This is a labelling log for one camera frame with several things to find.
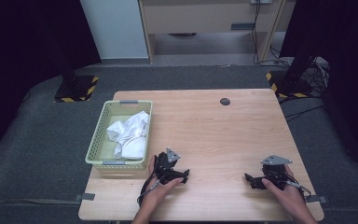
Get black hanging cables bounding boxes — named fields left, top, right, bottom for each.
left=251, top=0, right=292, bottom=68

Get pale green plastic basket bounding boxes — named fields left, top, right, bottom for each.
left=85, top=99, right=154, bottom=171

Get white cabinet panel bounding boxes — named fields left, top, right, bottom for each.
left=79, top=0, right=150, bottom=60

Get black floor cable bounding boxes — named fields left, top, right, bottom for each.
left=283, top=104, right=326, bottom=121

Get black curtain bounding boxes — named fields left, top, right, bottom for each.
left=279, top=0, right=358, bottom=171

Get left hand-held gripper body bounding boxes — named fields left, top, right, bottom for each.
left=153, top=147, right=185, bottom=185

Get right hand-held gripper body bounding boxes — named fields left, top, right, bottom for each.
left=260, top=154, right=294, bottom=191

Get grey tape strip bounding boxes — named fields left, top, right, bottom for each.
left=306, top=194, right=329, bottom=204
left=74, top=192, right=96, bottom=202

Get tangled cable bundle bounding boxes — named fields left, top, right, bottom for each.
left=304, top=56, right=331, bottom=95

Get person's left hand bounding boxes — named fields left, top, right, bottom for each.
left=139, top=155, right=185, bottom=213

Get white printed t-shirt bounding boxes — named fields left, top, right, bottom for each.
left=106, top=110, right=151, bottom=161

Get light wooden desk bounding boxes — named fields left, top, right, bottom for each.
left=138, top=0, right=288, bottom=63

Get black stand with striped base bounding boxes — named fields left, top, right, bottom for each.
left=265, top=55, right=318, bottom=99
left=48, top=31, right=100, bottom=104

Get person's right hand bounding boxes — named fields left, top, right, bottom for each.
left=261, top=164, right=310, bottom=217

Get grey drawer handle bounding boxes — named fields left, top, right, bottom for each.
left=230, top=22, right=256, bottom=32

